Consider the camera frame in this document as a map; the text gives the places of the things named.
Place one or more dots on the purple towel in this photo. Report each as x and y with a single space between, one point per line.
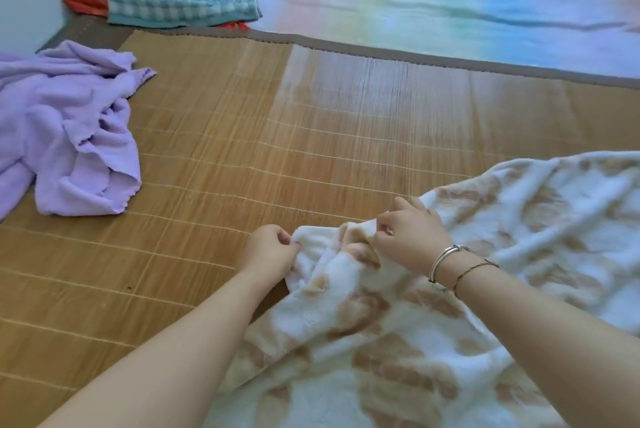
65 132

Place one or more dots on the person's left forearm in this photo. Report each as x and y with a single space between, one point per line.
160 367

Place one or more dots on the brown bamboo sleeping mat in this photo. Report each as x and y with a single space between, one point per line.
275 142

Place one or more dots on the person's right forearm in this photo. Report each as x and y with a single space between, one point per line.
550 342

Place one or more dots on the person's left hand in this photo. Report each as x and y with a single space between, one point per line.
267 252

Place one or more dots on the beige white patterned towel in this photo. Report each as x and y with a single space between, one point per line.
425 332

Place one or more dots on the person's right hand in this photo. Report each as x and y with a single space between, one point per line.
410 237

